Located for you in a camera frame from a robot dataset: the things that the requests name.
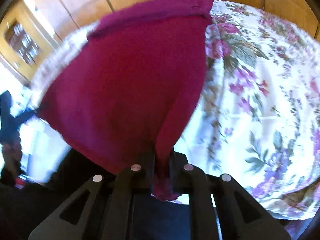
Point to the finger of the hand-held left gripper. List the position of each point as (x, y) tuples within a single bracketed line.
[(26, 116)]

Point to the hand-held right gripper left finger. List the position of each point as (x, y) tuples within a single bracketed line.
[(143, 175)]

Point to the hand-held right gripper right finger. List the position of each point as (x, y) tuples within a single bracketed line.
[(178, 177)]

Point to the dark red pants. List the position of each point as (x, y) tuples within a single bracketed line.
[(125, 80)]

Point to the wooden door with shelf niche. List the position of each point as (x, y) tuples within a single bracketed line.
[(17, 16)]

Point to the bed with floral bedspread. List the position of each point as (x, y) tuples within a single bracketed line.
[(262, 92)]

